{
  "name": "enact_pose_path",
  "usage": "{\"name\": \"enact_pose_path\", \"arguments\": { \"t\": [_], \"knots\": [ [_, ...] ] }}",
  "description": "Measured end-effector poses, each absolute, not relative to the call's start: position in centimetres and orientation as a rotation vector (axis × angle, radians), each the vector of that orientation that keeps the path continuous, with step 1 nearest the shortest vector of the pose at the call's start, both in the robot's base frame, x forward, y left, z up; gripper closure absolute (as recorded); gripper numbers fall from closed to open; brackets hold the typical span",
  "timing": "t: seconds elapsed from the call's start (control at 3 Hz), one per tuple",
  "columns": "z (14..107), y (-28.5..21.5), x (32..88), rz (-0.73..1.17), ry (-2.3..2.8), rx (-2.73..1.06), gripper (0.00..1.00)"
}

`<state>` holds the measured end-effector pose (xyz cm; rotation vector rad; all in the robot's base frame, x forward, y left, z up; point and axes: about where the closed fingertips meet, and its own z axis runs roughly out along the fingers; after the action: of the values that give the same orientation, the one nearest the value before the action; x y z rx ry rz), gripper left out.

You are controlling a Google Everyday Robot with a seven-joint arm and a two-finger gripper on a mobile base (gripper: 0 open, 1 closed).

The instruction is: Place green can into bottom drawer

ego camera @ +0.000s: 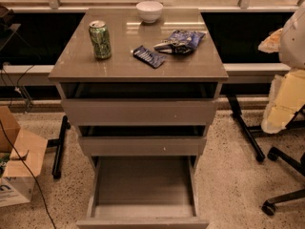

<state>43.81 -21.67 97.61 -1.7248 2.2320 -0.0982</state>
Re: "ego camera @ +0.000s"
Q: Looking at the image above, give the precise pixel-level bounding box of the small blue snack packet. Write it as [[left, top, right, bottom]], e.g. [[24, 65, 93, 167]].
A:
[[132, 46, 166, 69]]

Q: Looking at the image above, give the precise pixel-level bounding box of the blue crumpled chip bag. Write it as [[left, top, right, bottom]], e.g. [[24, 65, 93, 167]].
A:
[[154, 30, 205, 54]]

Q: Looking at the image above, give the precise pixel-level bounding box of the grey top drawer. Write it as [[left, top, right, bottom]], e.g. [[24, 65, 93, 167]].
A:
[[62, 82, 216, 126]]

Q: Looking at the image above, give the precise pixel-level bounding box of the black right table leg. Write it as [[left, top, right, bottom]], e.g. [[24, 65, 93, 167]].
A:
[[227, 94, 301, 166]]

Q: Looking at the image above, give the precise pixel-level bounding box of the white ceramic bowl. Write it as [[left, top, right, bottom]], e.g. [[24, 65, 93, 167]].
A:
[[136, 1, 163, 23]]

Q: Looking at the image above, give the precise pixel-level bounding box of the black left table leg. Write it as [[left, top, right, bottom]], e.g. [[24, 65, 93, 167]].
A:
[[47, 115, 71, 179]]

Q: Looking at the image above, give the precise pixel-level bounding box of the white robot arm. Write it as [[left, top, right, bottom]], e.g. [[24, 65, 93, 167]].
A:
[[258, 7, 305, 134]]

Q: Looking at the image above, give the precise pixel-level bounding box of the grey drawer cabinet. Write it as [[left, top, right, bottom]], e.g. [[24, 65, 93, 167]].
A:
[[50, 9, 228, 161]]

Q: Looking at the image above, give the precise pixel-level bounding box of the black cable on floor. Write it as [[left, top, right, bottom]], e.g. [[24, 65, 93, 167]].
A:
[[0, 119, 58, 229]]

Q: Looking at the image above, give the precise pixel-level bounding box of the cardboard box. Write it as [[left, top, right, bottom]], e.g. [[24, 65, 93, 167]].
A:
[[0, 106, 48, 207]]

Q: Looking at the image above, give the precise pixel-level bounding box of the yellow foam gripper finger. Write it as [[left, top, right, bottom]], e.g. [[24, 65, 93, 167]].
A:
[[258, 28, 283, 53], [261, 70, 305, 134]]

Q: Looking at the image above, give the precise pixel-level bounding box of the black office chair base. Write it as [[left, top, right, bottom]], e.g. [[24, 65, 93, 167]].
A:
[[260, 146, 305, 218]]

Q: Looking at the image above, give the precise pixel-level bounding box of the black table leg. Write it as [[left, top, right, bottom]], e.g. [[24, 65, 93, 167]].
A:
[[47, 115, 71, 179], [227, 94, 301, 166]]

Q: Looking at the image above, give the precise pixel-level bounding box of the grey middle drawer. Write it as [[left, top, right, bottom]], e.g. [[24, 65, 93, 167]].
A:
[[79, 126, 207, 156]]

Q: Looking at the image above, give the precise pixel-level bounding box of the green soda can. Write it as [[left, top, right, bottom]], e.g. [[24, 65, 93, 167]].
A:
[[89, 20, 112, 59]]

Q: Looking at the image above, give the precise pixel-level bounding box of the grey open bottom drawer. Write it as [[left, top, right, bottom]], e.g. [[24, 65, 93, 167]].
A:
[[77, 156, 209, 229]]

